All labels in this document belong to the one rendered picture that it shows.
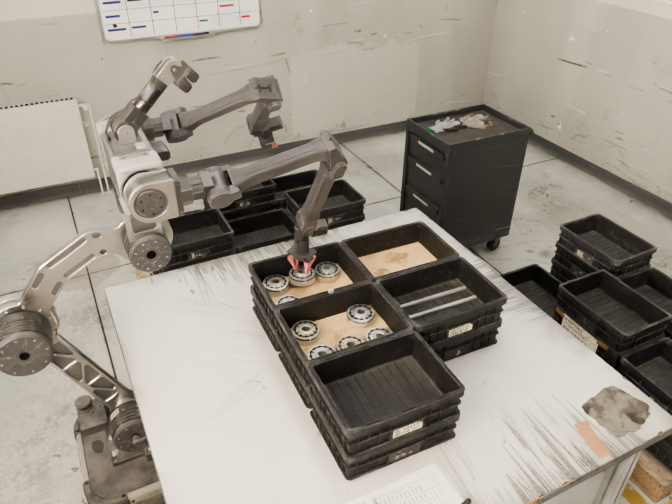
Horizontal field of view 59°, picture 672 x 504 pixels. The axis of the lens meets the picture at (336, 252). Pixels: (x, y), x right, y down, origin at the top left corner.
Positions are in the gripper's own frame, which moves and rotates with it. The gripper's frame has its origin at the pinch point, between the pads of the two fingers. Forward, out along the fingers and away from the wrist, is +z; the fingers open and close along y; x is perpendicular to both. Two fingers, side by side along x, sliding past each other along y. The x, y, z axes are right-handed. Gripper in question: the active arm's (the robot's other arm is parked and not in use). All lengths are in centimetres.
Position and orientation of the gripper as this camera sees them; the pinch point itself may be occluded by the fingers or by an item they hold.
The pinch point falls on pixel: (301, 270)
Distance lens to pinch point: 233.2
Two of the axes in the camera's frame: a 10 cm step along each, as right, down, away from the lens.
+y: -9.0, -2.5, 3.7
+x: -4.4, 4.5, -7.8
